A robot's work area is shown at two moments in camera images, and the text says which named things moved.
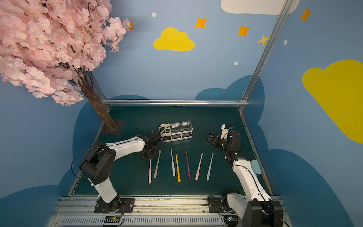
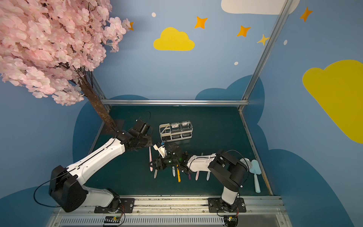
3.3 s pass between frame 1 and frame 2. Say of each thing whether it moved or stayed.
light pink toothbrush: stayed
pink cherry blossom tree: stayed
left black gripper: moved
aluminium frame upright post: stayed
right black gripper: moved
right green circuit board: stayed
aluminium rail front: stayed
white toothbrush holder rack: stayed
